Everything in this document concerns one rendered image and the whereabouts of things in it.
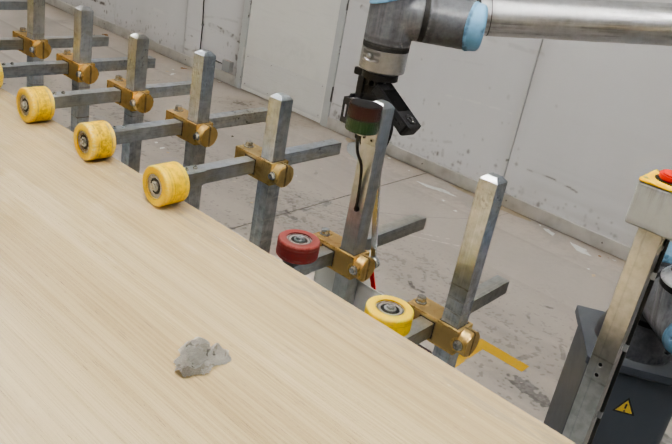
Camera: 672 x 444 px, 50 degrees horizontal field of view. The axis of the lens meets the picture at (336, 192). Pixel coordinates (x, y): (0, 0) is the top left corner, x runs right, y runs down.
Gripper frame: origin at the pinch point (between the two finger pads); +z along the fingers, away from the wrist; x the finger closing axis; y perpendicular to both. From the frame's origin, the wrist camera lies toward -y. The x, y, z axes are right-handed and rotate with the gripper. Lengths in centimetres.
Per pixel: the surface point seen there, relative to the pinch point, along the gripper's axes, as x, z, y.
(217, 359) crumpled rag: 56, 10, -21
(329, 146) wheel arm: -13.3, 4.7, 22.1
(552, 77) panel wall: -259, 21, 78
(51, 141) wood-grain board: 35, 10, 60
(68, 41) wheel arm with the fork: -4, 5, 122
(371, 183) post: 8.6, -1.7, -7.1
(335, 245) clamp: 9.7, 13.4, -2.4
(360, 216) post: 9.6, 5.1, -6.9
